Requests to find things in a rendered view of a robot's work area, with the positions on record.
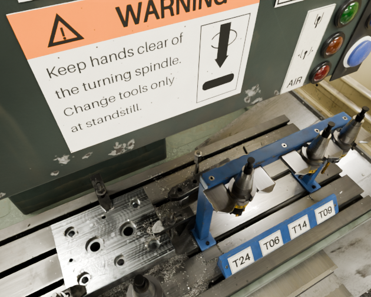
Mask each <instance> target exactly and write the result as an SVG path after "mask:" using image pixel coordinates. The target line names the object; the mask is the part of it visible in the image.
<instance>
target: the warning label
mask: <svg viewBox="0 0 371 297"><path fill-rule="evenodd" d="M259 2H260V0H78V1H72V2H67V3H63V4H58V5H52V6H46V7H42V8H37V9H31V10H27V11H22V12H16V13H12V14H7V15H6V16H7V18H8V20H9V22H10V24H11V27H12V29H13V30H14V33H15V35H16V37H17V39H18V41H19V43H20V46H21V48H22V50H23V52H24V54H25V56H26V58H27V60H28V62H29V64H30V66H31V69H32V71H33V73H34V75H35V77H36V79H37V82H38V84H39V86H40V87H41V90H42V92H43V94H44V96H45V98H46V100H47V103H48V105H49V107H50V109H51V111H52V113H53V115H54V117H55V119H56V121H57V124H58V126H59V128H60V130H61V132H62V135H63V136H64V139H65V141H66V142H67V144H68V147H69V149H70V151H71V152H72V153H73V152H75V151H78V150H81V149H84V148H86V147H89V146H92V145H95V144H98V143H100V142H103V141H106V140H109V139H111V138H114V137H117V136H120V135H123V134H125V133H129V132H131V131H134V130H137V129H139V128H143V127H145V126H149V125H151V124H154V123H157V122H159V121H162V120H165V119H168V118H170V117H174V116H176V115H179V114H182V113H185V112H187V111H190V110H193V109H195V108H199V107H202V106H204V105H207V104H210V103H213V102H215V101H218V100H221V99H224V98H227V97H229V96H232V95H235V94H238V93H240V91H241V86H242V83H243V78H244V72H245V69H246V64H247V58H248V54H249V49H250V44H251V39H252V35H253V29H254V24H255V21H256V15H257V10H258V7H259Z"/></svg>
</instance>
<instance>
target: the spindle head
mask: <svg viewBox="0 0 371 297"><path fill-rule="evenodd" d="M72 1H78V0H30V1H24V2H18V0H0V200H2V199H5V198H7V197H10V196H13V195H15V194H18V193H21V192H24V191H26V190H29V189H31V188H34V187H37V186H40V185H42V184H45V183H48V182H50V181H53V180H55V179H58V178H60V177H63V176H66V175H68V174H71V173H74V172H76V171H79V170H82V169H84V168H87V167H89V166H93V165H95V164H97V163H100V162H102V161H106V160H108V159H111V158H113V157H116V156H119V155H121V154H124V153H127V152H129V151H132V150H135V149H137V148H140V147H142V146H145V145H148V144H150V143H153V142H155V141H158V140H161V139H164V138H166V137H169V136H172V135H174V134H177V133H180V132H182V131H185V130H188V129H190V128H193V127H195V126H198V125H200V124H203V123H206V122H208V121H211V120H214V119H216V118H219V117H222V116H224V115H227V114H230V113H233V112H235V111H238V110H241V109H242V108H246V107H248V106H251V105H253V104H256V103H259V102H261V101H264V100H267V99H269V98H272V97H275V96H277V95H280V91H281V88H282V85H283V83H284V79H285V77H286V74H287V70H288V68H289V65H290V62H291V60H292V56H293V53H294V50H295V48H296V45H297V42H298V39H299V36H300V33H301V31H302V28H303V24H304V22H305V19H306V16H307V13H308V11H310V10H313V9H317V8H321V7H324V6H328V5H332V4H336V6H335V8H334V11H333V13H332V15H331V18H330V20H329V23H328V25H327V28H326V30H325V32H324V35H323V37H322V40H321V42H320V45H319V47H318V49H317V52H316V54H315V56H314V59H313V62H312V64H311V66H310V69H309V71H308V73H307V76H306V79H305V81H304V83H303V86H304V85H306V84H309V83H310V81H309V77H310V74H311V73H312V71H313V70H314V69H315V67H316V66H317V65H319V64H320V63H321V62H323V61H330V62H331V63H332V68H331V70H330V72H329V74H328V75H327V77H328V76H330V75H332V74H333V71H334V69H335V68H336V65H337V63H338V62H339V60H340V57H341V56H342V54H343V51H344V50H345V48H346V45H347V43H348V42H349V39H350V37H351V36H352V34H353V31H354V29H355V27H356V25H357V23H358V21H359V19H360V17H361V15H362V13H363V11H364V9H365V7H366V5H367V3H368V1H369V0H362V5H361V7H360V10H359V12H358V14H357V15H356V17H355V18H354V20H353V21H352V22H351V23H349V24H348V25H346V26H345V27H342V28H338V27H336V26H335V24H334V18H335V16H336V13H337V11H338V10H339V8H340V7H341V6H342V4H343V3H344V2H345V1H347V0H302V1H299V2H294V3H291V4H287V5H283V6H278V7H274V2H275V0H260V2H259V7H258V10H257V15H256V21H255V24H254V29H253V35H252V39H251V44H250V49H249V54H248V58H247V64H246V69H245V72H244V78H243V83H242V86H241V91H240V93H238V94H235V95H232V96H229V97H227V98H224V99H221V100H218V101H215V102H213V103H210V104H207V105H204V106H202V107H199V108H195V109H193V110H190V111H187V112H185V113H182V114H179V115H176V116H174V117H170V118H168V119H165V120H162V121H159V122H157V123H154V124H151V125H149V126H145V127H143V128H139V129H137V130H134V131H131V132H129V133H125V134H123V135H120V136H117V137H114V138H111V139H109V140H106V141H103V142H100V143H98V144H95V145H92V146H89V147H86V148H84V149H81V150H78V151H75V152H73V153H72V152H71V151H70V149H69V147H68V144H67V142H66V141H65V139H64V136H63V135H62V132H61V130H60V128H59V126H58V124H57V121H56V119H55V117H54V115H53V113H52V111H51V109H50V107H49V105H48V103H47V100H46V98H45V96H44V94H43V92H42V90H41V87H40V86H39V84H38V82H37V79H36V77H35V75H34V73H33V71H32V69H31V66H30V64H29V62H28V60H27V58H26V56H25V54H24V52H23V50H22V48H21V46H20V43H19V41H18V39H17V37H16V35H15V33H14V30H13V29H12V27H11V24H10V22H9V20H8V18H7V16H6V15H7V14H12V13H16V12H22V11H27V10H31V9H37V8H42V7H46V6H52V5H58V4H63V3H67V2H72ZM339 31H342V32H344V34H345V41H344V43H343V45H342V47H341V48H340V49H339V50H338V52H337V53H335V55H333V56H332V57H329V58H323V57H322V56H321V49H322V46H323V44H324V43H325V41H326V40H327V39H328V38H329V37H330V36H331V35H333V34H334V33H336V32H339Z"/></svg>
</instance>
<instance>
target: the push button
mask: <svg viewBox="0 0 371 297"><path fill-rule="evenodd" d="M370 52H371V41H370V40H365V41H363V42H361V43H360V44H359V45H358V46H357V47H356V48H355V49H354V50H353V51H352V52H351V53H350V55H349V57H348V59H347V65H348V66H350V67H355V66H357V65H359V64H360V63H361V62H363V61H364V60H365V59H366V58H367V56H368V55H369V54H370Z"/></svg>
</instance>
